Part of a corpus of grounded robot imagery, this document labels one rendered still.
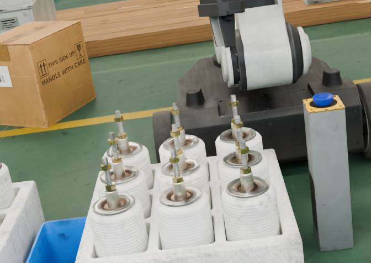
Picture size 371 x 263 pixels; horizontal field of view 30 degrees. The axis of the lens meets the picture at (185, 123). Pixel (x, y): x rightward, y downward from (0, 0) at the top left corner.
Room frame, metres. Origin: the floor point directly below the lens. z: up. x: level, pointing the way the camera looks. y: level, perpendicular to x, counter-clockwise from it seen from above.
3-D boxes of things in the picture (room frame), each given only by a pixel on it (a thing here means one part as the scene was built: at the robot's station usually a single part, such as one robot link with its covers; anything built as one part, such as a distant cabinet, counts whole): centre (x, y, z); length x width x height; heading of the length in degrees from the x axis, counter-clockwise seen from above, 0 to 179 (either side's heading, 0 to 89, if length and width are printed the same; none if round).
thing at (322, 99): (1.25, -0.27, 0.32); 0.04 x 0.04 x 0.02
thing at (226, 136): (1.31, -0.10, 0.25); 0.08 x 0.08 x 0.01
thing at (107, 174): (1.08, 0.15, 0.30); 0.01 x 0.01 x 0.08
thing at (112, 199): (1.08, 0.15, 0.26); 0.02 x 0.02 x 0.03
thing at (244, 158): (1.07, -0.09, 0.30); 0.01 x 0.01 x 0.08
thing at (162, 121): (1.65, 0.06, 0.10); 0.20 x 0.05 x 0.20; 178
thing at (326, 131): (1.26, -0.27, 0.16); 0.07 x 0.07 x 0.31; 87
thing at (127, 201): (1.08, 0.15, 0.25); 0.08 x 0.08 x 0.01
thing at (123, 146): (1.32, 0.13, 0.26); 0.02 x 0.02 x 0.03
